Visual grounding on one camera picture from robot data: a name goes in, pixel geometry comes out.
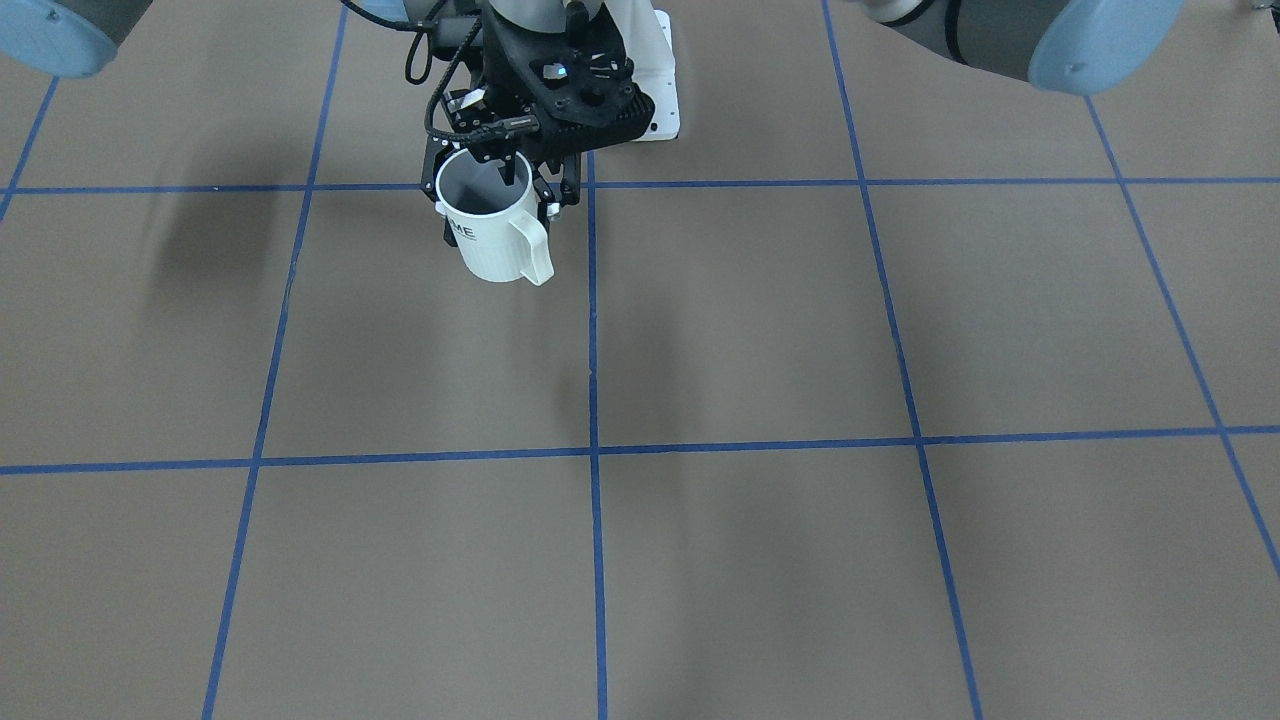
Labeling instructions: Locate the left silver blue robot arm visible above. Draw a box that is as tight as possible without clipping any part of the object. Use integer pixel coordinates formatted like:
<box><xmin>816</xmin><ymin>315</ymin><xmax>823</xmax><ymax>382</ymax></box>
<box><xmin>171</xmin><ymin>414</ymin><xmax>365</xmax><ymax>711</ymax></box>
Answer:
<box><xmin>860</xmin><ymin>1</ymin><xmax>1184</xmax><ymax>97</ymax></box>

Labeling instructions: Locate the white mug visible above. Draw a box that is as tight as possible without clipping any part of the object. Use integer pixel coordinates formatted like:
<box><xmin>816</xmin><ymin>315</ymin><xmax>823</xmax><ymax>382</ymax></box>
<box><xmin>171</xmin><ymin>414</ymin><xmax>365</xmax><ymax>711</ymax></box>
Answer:
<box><xmin>442</xmin><ymin>158</ymin><xmax>556</xmax><ymax>286</ymax></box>

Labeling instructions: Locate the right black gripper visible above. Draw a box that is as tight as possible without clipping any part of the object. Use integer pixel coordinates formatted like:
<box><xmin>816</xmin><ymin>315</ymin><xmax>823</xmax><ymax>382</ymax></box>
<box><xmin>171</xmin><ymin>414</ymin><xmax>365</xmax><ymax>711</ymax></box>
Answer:
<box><xmin>420</xmin><ymin>135</ymin><xmax>582</xmax><ymax>247</ymax></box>

